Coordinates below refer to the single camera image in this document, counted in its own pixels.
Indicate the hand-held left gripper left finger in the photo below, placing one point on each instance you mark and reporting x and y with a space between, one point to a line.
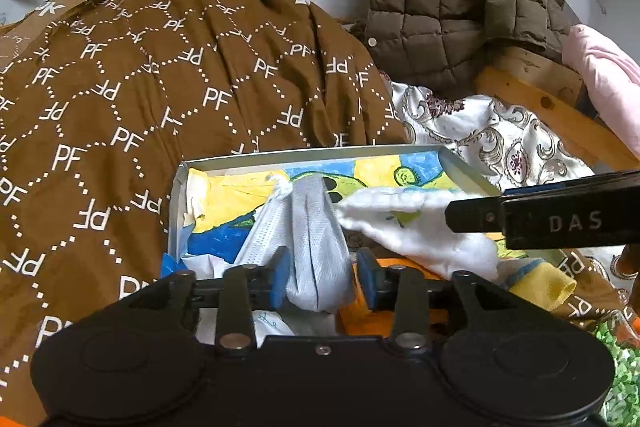
280 279

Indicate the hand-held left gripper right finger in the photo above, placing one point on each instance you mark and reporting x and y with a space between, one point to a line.
365 279

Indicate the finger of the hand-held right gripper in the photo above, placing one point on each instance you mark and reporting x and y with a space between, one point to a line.
475 214

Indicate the grey cardboard box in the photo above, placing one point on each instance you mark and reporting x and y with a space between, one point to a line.
465 172

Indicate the plain grey sock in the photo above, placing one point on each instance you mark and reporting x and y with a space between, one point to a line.
320 247

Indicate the white sock with green print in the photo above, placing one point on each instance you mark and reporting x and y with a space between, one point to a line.
420 227

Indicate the floral satin quilt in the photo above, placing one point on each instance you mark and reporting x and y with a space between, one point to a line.
480 142

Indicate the yellow and blue cartoon cloth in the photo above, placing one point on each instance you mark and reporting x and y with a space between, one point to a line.
225 207

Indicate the pink cloth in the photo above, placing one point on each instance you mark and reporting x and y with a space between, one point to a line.
610 67

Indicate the green patterned sock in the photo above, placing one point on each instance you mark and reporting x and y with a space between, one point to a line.
627 377

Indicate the brown letter print blanket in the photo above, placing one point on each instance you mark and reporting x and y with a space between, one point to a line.
150 107

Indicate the wooden bed frame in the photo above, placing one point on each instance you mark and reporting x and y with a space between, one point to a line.
545 102

